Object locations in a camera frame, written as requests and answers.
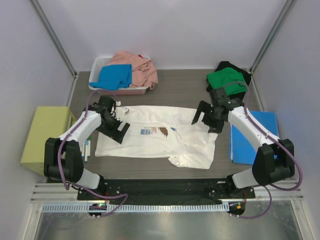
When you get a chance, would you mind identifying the aluminium frame post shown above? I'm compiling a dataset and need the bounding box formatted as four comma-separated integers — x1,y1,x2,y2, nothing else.
29,0,77,78
250,0,297,73

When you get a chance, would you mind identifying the yellow-green foam block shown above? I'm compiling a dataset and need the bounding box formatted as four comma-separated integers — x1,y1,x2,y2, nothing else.
20,106,76,176

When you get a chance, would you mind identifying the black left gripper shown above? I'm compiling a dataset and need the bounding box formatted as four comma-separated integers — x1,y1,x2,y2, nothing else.
97,113,130,144

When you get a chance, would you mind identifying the white printed t-shirt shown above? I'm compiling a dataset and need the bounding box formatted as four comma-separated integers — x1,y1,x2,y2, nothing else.
95,105,218,170

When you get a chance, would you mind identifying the blue t-shirt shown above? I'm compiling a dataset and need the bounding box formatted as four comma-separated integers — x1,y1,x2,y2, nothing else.
89,64,132,91

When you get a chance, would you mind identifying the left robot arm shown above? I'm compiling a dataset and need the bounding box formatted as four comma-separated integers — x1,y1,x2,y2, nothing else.
43,95,130,200

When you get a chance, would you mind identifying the aluminium rail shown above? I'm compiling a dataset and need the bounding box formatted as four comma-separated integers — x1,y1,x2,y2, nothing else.
30,183,304,203

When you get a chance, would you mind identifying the black t-shirt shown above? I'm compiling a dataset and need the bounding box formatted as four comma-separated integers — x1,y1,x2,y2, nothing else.
206,61,251,100

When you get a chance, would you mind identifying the green t-shirt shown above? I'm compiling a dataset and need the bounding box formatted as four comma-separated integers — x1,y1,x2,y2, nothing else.
206,67,247,96

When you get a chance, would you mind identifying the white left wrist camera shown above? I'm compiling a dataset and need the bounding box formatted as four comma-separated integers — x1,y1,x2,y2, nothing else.
114,101,130,120

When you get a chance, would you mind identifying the pink t-shirt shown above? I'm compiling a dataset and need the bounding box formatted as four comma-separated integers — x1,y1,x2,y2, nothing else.
107,51,159,90

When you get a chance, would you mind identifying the right aluminium frame post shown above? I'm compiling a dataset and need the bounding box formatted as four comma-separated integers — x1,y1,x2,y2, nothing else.
250,0,297,73

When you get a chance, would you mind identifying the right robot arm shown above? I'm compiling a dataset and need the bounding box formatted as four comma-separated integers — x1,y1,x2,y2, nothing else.
191,87,295,198

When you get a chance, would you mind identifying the white plastic laundry basket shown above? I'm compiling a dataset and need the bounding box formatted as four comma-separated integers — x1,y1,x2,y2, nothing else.
88,56,149,96

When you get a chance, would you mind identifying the white slotted cable duct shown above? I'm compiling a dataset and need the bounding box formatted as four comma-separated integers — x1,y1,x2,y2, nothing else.
41,202,229,214

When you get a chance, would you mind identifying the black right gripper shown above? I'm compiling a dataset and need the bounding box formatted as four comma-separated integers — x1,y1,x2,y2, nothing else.
192,100,225,134

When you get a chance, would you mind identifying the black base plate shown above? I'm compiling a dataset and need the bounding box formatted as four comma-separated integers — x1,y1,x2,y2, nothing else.
93,178,256,200

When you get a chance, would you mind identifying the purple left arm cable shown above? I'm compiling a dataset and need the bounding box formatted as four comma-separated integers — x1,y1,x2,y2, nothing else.
56,89,129,218

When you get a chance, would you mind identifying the blue folder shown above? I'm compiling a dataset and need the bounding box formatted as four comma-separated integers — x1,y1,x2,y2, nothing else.
228,111,279,165

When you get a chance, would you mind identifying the left aluminium frame post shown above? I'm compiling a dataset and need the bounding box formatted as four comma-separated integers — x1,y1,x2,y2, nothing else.
29,0,77,78

